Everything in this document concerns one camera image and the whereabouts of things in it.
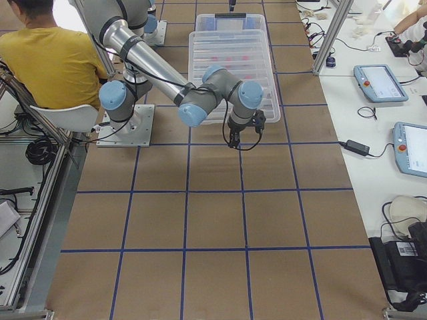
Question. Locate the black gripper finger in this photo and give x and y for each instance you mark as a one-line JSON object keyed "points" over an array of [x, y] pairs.
{"points": [[232, 4]]}

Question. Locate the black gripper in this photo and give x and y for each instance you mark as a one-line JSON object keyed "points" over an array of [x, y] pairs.
{"points": [[236, 128]]}

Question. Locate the clear plastic box lid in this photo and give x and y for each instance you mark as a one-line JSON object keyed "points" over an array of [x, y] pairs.
{"points": [[230, 47]]}

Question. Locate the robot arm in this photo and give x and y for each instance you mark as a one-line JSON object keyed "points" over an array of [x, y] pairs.
{"points": [[179, 18], [117, 27]]}

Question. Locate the clear plastic storage box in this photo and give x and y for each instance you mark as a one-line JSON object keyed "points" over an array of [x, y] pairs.
{"points": [[252, 21]]}

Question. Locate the black power adapter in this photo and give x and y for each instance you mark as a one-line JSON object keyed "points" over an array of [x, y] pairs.
{"points": [[355, 147]]}

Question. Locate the far teach pendant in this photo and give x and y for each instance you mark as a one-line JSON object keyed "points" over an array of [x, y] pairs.
{"points": [[378, 84]]}

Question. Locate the teach pendant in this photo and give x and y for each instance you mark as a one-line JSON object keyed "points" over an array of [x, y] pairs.
{"points": [[410, 148], [378, 84]]}

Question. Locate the white chair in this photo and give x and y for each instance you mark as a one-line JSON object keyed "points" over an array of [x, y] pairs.
{"points": [[79, 119]]}

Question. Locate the near teach pendant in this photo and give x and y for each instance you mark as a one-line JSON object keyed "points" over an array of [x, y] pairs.
{"points": [[410, 148]]}

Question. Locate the person in yellow shirt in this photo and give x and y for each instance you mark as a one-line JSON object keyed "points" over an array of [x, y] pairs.
{"points": [[59, 67]]}

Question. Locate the black box latch handle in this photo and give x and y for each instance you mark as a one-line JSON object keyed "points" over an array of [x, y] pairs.
{"points": [[230, 15]]}

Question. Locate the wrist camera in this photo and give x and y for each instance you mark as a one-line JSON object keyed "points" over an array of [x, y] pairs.
{"points": [[258, 121]]}

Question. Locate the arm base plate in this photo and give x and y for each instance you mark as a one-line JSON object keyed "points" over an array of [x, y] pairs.
{"points": [[136, 132], [154, 33]]}

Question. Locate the aluminium frame post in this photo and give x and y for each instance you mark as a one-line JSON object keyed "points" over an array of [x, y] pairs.
{"points": [[331, 34]]}

